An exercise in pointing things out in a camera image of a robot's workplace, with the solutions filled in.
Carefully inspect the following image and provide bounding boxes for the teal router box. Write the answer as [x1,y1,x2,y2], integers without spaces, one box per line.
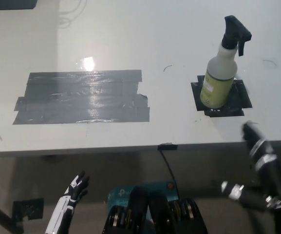
[106,180,180,220]

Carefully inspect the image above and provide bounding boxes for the small black tape patch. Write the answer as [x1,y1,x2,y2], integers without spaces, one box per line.
[190,75,253,117]

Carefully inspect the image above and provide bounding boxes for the large grey tape patch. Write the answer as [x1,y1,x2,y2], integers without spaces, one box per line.
[12,69,151,125]

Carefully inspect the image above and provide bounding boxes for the right robot hand black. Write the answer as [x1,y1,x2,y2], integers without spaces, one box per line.
[241,121,265,150]

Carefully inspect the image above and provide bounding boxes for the black table leg bar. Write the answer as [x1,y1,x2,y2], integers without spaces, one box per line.
[0,194,24,234]

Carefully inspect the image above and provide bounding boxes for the black tape tab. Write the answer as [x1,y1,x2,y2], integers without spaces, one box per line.
[157,143,178,151]

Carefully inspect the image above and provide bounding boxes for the spray bottle with black trigger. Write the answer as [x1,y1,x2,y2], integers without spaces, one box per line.
[200,15,253,108]

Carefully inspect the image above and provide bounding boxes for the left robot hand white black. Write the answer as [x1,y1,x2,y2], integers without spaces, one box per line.
[62,170,91,212]

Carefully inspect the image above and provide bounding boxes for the black floor tape patch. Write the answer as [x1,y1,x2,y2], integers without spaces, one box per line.
[12,197,45,221]

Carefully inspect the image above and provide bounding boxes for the black robot torso blocks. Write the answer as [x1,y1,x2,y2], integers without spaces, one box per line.
[102,185,208,234]

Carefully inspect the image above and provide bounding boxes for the black cable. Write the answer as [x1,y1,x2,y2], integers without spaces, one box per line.
[160,149,180,201]

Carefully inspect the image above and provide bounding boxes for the dark flat device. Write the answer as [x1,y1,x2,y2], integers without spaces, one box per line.
[0,0,38,11]

